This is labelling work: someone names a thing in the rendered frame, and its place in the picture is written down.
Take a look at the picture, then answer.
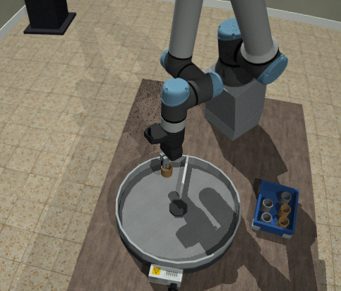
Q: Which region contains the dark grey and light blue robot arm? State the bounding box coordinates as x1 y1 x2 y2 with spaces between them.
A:
160 0 288 124

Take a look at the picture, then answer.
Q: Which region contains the bronze bushing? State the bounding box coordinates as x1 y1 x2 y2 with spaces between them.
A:
161 162 173 178
275 216 289 228
277 204 291 217

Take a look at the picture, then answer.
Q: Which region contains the grey metal sleeve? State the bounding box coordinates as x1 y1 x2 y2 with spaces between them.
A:
261 198 273 213
260 213 272 224
278 192 291 205

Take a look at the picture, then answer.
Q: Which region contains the blue crate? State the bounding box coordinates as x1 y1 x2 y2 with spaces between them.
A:
251 179 299 239

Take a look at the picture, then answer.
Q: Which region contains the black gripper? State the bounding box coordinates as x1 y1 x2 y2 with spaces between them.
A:
144 115 186 170

